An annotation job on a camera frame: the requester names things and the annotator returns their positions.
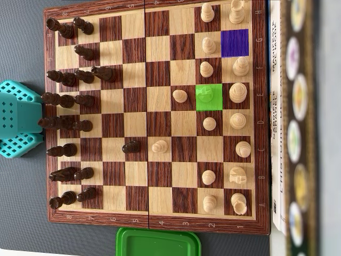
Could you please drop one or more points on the white wooden knight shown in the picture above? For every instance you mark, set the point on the white wooden knight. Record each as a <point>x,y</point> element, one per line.
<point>237,174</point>
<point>205,94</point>

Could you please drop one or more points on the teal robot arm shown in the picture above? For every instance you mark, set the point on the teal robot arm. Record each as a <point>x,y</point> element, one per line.
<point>16,112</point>

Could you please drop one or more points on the white wooden pawn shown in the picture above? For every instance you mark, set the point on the white wooden pawn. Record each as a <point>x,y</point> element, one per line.
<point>208,177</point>
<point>207,12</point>
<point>209,45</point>
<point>206,70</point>
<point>160,146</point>
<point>180,96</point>
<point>209,203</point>
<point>209,124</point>

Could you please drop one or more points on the wooden folding chessboard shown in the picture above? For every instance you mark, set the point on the wooden folding chessboard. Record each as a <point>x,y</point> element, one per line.
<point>160,101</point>

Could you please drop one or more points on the black wooden pawn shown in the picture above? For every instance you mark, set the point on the black wooden pawn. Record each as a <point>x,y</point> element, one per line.
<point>83,125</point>
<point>84,26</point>
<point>131,147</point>
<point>84,52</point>
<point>85,76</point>
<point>86,194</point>
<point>84,100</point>
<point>84,174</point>

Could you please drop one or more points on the white wooden bishop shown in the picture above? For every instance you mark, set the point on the white wooden bishop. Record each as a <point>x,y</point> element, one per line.
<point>240,67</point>
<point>243,148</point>

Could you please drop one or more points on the white wooden king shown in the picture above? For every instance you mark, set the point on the white wooden king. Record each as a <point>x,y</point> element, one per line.
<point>238,92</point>

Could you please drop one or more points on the black wooden knight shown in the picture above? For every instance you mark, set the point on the black wooden knight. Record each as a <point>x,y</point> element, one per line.
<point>104,73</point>
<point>64,174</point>

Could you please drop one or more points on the white wooden rook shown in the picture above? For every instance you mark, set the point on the white wooden rook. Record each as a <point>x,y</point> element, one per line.
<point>238,203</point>
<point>236,13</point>

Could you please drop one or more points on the white Gabrielle Chanel book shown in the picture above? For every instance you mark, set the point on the white Gabrielle Chanel book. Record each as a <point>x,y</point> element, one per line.
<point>275,160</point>

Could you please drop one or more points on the black wooden bishop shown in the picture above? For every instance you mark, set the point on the black wooden bishop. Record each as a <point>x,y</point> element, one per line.
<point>62,78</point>
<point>63,150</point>

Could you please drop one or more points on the black wooden queen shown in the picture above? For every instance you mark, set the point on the black wooden queen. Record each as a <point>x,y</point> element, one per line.
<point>56,123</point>

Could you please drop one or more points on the green plastic tray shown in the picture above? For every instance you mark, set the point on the green plastic tray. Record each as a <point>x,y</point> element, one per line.
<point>160,242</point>

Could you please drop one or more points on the black wooden king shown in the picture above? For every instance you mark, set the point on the black wooden king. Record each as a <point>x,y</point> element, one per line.
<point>58,100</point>

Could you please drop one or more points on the black wooden rook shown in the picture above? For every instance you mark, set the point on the black wooden rook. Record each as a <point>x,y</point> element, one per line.
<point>63,200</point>
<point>62,29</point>

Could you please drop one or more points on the dark art history book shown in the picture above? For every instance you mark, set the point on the dark art history book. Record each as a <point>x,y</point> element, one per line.
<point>310,133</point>

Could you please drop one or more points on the grey table mat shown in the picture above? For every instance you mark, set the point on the grey table mat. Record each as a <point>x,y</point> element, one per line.
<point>21,200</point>

